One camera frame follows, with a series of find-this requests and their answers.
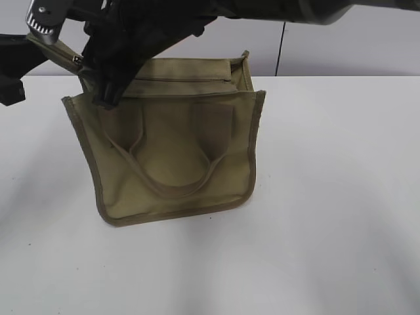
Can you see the silver metal zipper pull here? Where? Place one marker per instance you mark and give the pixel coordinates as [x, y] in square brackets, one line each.
[77, 60]

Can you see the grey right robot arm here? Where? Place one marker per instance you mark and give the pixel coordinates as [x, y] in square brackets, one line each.
[306, 12]

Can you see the khaki yellow canvas bag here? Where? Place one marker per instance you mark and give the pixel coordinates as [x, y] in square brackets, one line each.
[181, 142]

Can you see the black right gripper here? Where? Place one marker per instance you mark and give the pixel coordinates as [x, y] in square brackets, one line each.
[124, 35]

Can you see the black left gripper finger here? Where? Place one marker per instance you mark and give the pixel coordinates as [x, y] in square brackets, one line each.
[19, 56]
[12, 91]

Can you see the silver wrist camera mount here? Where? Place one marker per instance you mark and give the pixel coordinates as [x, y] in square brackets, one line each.
[45, 19]

